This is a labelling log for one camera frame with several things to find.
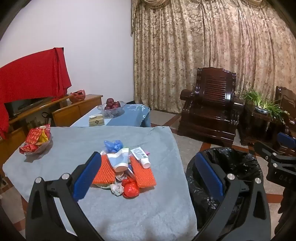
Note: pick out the waste bin with black bag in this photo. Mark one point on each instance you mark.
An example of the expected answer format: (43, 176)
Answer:
(240, 162)

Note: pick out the white foam net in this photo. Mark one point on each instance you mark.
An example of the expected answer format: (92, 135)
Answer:
(116, 188)

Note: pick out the wooden television cabinet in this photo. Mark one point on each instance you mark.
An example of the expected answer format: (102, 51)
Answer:
(67, 113)

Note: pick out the blue plastic bag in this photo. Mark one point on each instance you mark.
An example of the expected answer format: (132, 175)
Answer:
(113, 145)

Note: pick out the glass snack bowl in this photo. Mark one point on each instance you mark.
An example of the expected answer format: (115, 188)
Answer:
(44, 147)

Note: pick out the glass fruit bowl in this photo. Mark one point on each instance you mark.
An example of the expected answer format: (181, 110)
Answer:
(113, 112)

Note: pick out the red apple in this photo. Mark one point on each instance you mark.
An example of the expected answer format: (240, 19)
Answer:
(116, 105)
(110, 101)

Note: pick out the red cloth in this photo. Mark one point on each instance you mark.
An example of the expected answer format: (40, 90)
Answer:
(27, 78)

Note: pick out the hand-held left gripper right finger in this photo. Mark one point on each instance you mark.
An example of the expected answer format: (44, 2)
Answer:
(210, 178)

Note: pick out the television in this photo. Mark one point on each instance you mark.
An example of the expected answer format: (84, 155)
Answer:
(23, 105)

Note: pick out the green potted plant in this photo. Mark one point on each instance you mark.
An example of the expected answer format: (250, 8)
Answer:
(254, 97)

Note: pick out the red plastic bag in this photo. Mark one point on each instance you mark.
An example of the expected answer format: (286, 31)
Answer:
(130, 188)

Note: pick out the blue and white tube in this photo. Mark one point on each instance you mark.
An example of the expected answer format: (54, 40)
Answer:
(119, 160)

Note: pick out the tissue box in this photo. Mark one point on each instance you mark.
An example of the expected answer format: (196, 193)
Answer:
(96, 120)

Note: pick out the large red snack packet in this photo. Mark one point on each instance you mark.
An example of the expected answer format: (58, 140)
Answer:
(34, 135)

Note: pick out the beige patterned curtain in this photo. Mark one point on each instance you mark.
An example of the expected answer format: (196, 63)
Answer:
(185, 58)

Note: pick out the dark wooden side table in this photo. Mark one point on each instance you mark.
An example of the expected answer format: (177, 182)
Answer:
(256, 127)

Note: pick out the grey blanket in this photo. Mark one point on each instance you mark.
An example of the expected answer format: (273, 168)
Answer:
(76, 146)

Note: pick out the yellow snack packet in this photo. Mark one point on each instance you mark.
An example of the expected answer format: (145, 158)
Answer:
(43, 138)

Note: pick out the orange foam net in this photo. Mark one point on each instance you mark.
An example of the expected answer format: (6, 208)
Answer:
(105, 172)
(144, 177)

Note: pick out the small white labelled tube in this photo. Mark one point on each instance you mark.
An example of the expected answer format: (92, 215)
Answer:
(140, 155)

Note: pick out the dark wooden armchair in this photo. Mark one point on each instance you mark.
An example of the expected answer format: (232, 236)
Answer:
(208, 109)
(288, 97)

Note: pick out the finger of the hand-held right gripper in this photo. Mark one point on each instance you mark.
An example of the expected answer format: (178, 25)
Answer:
(285, 139)
(263, 149)

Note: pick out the small red snack packet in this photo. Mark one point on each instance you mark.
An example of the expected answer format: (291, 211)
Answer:
(27, 148)

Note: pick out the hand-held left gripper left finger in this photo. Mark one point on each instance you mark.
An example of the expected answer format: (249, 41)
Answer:
(86, 176)

